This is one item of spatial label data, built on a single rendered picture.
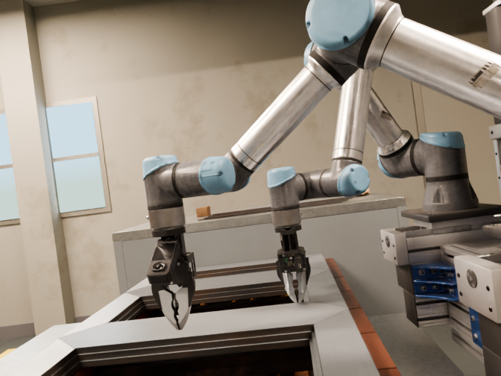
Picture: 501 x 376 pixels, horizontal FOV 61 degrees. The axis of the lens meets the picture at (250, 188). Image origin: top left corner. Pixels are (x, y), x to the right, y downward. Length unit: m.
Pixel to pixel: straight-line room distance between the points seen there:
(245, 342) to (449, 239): 0.65
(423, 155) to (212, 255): 1.01
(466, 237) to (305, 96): 0.67
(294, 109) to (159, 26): 3.70
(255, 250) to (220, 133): 2.46
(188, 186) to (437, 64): 0.49
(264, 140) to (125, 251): 1.23
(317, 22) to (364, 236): 1.27
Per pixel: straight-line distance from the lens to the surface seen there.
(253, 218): 1.87
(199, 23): 4.48
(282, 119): 0.91
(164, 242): 0.89
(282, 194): 1.09
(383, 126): 1.36
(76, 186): 4.50
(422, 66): 0.76
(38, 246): 4.50
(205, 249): 1.91
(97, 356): 1.12
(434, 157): 1.33
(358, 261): 1.91
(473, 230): 1.35
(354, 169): 1.04
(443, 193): 1.32
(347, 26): 0.75
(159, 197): 0.89
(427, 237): 1.30
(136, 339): 1.10
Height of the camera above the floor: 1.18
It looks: level
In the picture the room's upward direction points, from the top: 8 degrees counter-clockwise
